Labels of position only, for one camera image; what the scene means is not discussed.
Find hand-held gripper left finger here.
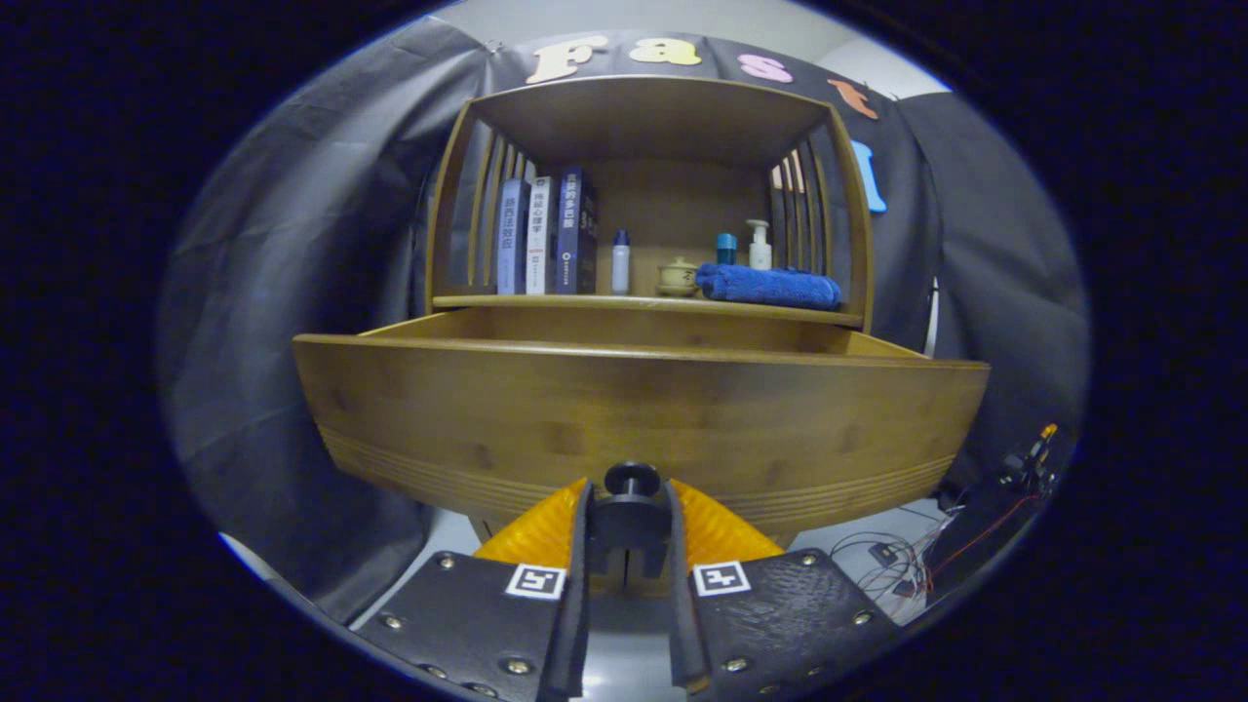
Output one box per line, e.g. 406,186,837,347
351,476,596,702

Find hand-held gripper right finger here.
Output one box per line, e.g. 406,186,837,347
665,476,905,698

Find wooden countertop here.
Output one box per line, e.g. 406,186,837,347
432,283,867,329

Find wooden cabinet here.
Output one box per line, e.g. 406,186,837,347
424,75,876,547

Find beige lidded teacup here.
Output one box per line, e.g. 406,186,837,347
656,256,699,297

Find blue folded towel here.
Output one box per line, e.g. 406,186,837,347
695,263,842,311

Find white book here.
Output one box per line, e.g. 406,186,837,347
526,175,559,295

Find dark blue book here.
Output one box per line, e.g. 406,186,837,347
556,166,599,295

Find grey-blue book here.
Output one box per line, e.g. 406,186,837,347
496,177,532,295

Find floor cables with adapter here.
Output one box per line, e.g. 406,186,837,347
829,502,961,601

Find black equipment with red cable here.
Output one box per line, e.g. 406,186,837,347
936,422,1064,576

